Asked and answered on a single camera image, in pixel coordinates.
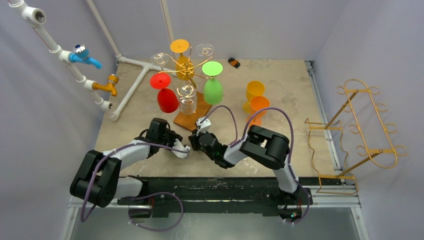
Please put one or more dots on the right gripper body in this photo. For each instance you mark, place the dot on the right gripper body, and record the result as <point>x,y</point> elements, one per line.
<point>196,140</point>

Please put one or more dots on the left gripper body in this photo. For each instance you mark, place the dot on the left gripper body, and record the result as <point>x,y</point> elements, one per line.
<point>168,138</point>

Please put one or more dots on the gold wire wine glass rack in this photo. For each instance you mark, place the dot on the gold wire wine glass rack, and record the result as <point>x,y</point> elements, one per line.
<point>186,122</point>

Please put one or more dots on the red plastic goblet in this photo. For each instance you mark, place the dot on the red plastic goblet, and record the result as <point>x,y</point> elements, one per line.
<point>166,98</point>

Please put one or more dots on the green plastic cup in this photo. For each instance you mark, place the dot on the green plastic cup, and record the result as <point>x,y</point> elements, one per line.
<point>212,89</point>

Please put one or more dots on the orange plastic goblet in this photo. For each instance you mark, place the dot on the orange plastic goblet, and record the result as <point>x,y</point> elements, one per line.
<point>257,103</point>

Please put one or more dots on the yellow plastic goblet front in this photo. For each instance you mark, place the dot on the yellow plastic goblet front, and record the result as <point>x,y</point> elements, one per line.
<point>184,67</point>

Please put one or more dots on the yellow plastic goblet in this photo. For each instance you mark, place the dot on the yellow plastic goblet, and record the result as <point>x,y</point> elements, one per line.
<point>254,88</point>
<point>184,67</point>

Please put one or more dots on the yellow plastic goblet back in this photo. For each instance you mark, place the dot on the yellow plastic goblet back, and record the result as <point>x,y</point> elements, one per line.
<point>254,88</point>

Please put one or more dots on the ribbed clear wine glass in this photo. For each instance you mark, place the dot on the ribbed clear wine glass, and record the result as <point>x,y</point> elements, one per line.
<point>205,50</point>

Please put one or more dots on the gold wall hook rack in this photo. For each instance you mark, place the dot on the gold wall hook rack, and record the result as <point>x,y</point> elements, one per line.
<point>361,134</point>

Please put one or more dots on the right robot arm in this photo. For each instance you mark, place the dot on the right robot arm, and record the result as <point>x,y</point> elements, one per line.
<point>269,148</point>

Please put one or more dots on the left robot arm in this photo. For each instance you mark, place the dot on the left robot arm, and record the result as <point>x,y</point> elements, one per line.
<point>98,180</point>

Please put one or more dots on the orange brass tap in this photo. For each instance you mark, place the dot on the orange brass tap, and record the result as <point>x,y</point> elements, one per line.
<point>110,86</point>

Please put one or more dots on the black orange hex key set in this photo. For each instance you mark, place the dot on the black orange hex key set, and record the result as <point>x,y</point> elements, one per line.
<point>234,62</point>

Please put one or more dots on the blue tap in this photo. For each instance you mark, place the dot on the blue tap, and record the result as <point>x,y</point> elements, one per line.
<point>81,54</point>

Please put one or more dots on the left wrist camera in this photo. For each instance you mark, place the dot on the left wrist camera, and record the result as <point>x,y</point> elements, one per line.
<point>180,150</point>

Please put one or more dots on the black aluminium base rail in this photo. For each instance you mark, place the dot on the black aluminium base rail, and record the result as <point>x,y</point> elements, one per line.
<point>234,195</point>

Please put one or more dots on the white pvc pipe frame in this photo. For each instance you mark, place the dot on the white pvc pipe frame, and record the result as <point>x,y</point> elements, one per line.
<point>36,17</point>

